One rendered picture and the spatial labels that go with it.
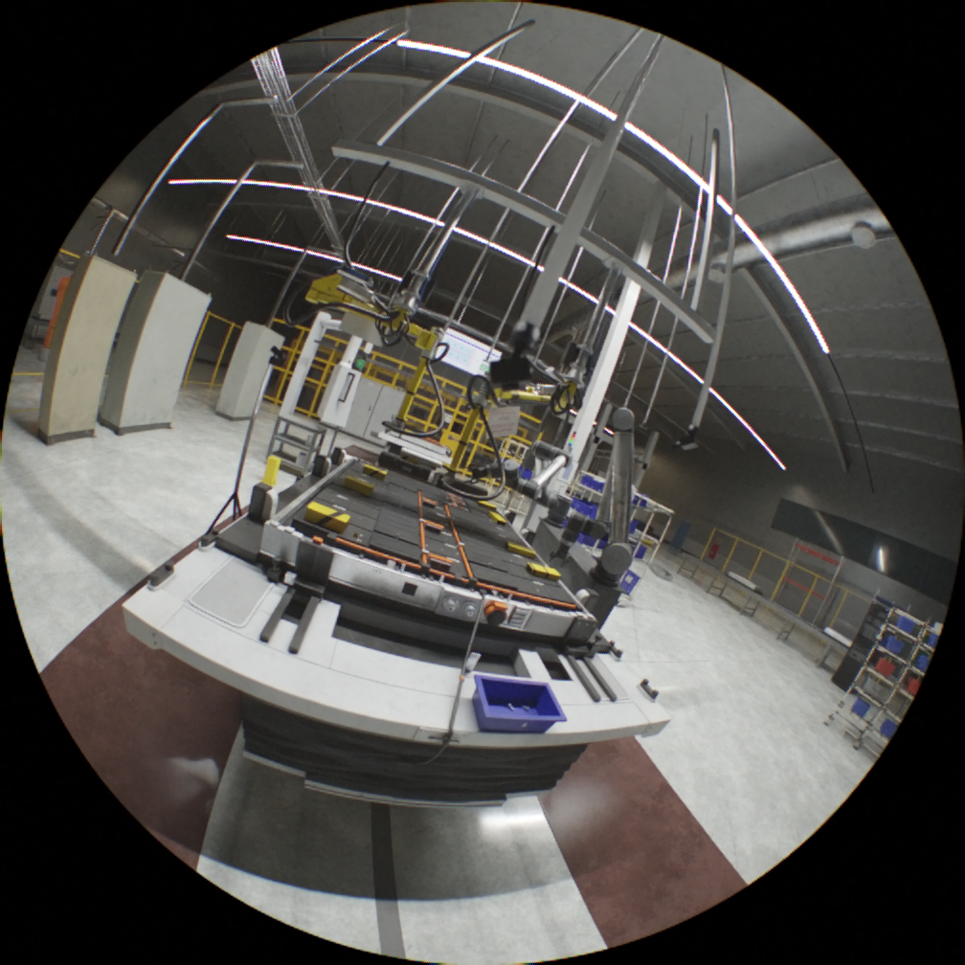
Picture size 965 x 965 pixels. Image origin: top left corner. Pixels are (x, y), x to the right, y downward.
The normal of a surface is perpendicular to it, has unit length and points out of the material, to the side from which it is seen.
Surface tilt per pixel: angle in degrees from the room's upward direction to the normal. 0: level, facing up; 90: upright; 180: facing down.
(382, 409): 90
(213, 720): 0
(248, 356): 90
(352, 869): 0
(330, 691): 0
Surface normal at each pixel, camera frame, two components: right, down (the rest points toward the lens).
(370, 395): 0.20, 0.21
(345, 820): 0.38, -0.92
